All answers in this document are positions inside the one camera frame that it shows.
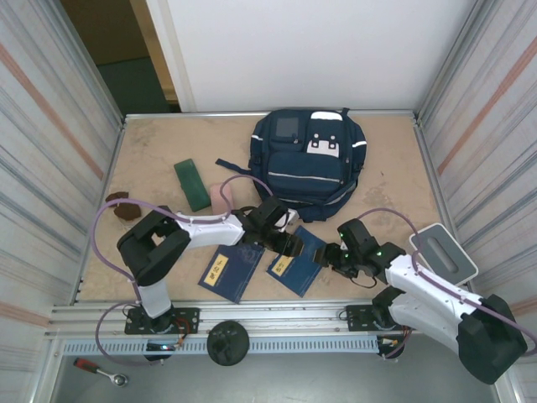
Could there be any navy book with yellow label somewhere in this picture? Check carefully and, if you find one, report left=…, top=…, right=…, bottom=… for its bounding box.
left=197, top=244, right=266, bottom=305
left=266, top=225, right=328, bottom=299

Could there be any pink pencil case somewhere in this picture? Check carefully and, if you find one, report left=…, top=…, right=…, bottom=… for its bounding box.
left=209, top=183, right=234, bottom=216

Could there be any navy blue backpack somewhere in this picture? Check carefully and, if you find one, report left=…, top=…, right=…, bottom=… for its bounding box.
left=215, top=107, right=368, bottom=223

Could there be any green pencil case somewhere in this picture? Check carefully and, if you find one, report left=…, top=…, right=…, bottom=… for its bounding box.
left=174, top=158, right=211, bottom=212

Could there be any grey and white tray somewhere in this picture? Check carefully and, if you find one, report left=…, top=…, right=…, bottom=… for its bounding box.
left=409, top=223, right=479, bottom=286

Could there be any black round knob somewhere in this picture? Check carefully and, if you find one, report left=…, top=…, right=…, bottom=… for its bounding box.
left=206, top=319, right=251, bottom=368

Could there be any aluminium table edge bar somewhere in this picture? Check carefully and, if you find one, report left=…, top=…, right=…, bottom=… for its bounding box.
left=123, top=109, right=420, bottom=127

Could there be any large brown lump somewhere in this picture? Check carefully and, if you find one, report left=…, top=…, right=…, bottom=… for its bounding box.
left=113, top=200, right=143, bottom=222

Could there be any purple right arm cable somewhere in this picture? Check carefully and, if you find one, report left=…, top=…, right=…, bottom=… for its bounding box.
left=356, top=207, right=537, bottom=360

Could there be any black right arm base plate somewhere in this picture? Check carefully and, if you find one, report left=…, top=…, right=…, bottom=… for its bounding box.
left=344, top=305, right=420, bottom=333

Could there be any aluminium mounting rail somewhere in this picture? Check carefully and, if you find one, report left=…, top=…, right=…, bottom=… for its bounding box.
left=49, top=298, right=501, bottom=340

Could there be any grey slotted cable duct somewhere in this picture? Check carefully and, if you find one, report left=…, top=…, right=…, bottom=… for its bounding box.
left=61, top=338, right=381, bottom=357

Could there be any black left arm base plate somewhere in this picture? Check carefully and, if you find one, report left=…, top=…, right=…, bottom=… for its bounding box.
left=124, top=306, right=201, bottom=336

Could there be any red handled ratchet wrench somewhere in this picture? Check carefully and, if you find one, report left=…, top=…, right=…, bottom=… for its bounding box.
left=73, top=357, right=129, bottom=387

